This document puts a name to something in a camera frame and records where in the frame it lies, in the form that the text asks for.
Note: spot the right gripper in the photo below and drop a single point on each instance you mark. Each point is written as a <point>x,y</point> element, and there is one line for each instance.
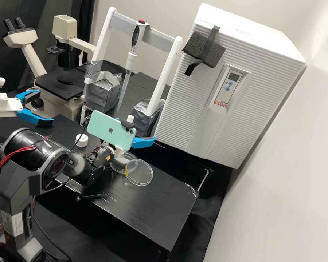
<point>119,152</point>

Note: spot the white-capped bottle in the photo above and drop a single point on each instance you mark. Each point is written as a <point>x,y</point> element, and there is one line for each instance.
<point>81,140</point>

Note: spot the petri dish lid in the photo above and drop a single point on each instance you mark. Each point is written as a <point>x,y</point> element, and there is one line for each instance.
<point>140,173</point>

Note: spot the petri dish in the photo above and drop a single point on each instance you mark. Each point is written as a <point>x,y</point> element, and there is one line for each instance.
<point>120,163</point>

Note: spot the cream microscope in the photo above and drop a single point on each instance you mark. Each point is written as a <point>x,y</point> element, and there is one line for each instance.
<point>30,54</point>

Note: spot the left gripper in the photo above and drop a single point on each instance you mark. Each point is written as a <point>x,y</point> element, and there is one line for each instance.
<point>9,106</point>

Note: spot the incubator door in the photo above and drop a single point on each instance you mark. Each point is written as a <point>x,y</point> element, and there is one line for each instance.
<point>186,109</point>

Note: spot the pipette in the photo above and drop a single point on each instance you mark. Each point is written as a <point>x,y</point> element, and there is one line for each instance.
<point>136,38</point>

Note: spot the white pipette stand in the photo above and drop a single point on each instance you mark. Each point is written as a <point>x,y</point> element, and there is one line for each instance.
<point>164,79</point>

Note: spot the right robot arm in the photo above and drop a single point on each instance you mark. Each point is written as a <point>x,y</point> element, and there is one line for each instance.
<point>30,158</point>

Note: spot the right wrist camera phone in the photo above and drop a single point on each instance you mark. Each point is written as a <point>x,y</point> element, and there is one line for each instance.
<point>109,129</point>

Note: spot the white incubator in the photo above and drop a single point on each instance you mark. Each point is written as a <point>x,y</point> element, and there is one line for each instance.
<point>262,27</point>

